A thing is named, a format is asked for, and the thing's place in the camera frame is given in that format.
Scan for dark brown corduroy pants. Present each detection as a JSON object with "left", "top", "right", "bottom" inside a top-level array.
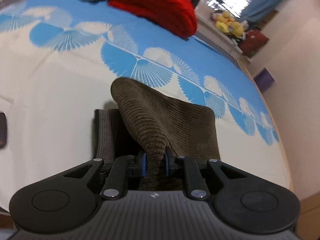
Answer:
[{"left": 94, "top": 77, "right": 220, "bottom": 191}]

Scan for purple bag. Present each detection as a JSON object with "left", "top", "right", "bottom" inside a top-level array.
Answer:
[{"left": 254, "top": 68, "right": 274, "bottom": 93}]

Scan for black smartphone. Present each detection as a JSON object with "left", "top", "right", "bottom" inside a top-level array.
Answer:
[{"left": 0, "top": 112, "right": 8, "bottom": 149}]

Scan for blue white patterned bedsheet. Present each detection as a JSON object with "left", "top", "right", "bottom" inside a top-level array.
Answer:
[{"left": 1, "top": 0, "right": 292, "bottom": 210}]

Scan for yellow plush toys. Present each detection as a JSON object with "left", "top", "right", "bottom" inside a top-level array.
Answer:
[{"left": 212, "top": 11, "right": 245, "bottom": 38}]

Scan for red folded blanket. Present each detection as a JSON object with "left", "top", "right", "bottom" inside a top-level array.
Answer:
[{"left": 108, "top": 0, "right": 197, "bottom": 38}]

